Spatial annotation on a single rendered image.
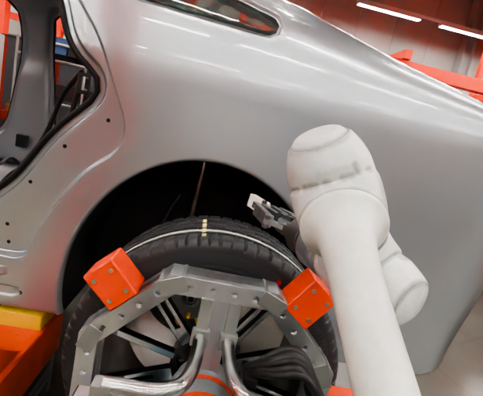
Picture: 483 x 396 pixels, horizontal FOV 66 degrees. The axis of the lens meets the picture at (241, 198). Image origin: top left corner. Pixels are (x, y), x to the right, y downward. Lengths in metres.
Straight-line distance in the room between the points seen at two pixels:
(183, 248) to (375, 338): 0.54
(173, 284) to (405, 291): 0.44
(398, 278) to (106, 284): 0.53
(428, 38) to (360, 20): 1.92
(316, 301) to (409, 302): 0.30
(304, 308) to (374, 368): 0.45
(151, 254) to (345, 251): 0.54
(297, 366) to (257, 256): 0.24
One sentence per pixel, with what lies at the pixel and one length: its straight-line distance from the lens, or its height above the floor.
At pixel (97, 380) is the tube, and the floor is 1.00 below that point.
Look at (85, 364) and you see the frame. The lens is 0.89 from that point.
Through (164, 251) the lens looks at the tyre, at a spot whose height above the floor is 1.13.
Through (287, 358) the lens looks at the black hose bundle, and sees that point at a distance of 0.74.
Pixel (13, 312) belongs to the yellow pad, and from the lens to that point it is 1.38.
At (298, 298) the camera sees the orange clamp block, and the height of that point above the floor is 1.12.
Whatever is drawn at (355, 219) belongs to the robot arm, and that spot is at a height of 1.36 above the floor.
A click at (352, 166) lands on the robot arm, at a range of 0.43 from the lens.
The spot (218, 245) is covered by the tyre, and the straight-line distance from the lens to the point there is 0.82.
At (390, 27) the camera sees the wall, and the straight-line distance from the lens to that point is 11.41.
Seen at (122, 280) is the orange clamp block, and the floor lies 1.09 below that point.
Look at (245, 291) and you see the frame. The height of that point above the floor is 1.11.
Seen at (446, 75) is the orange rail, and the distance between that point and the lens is 8.09.
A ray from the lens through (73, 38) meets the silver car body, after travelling 1.23.
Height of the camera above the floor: 1.43
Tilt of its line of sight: 11 degrees down
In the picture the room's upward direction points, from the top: 13 degrees clockwise
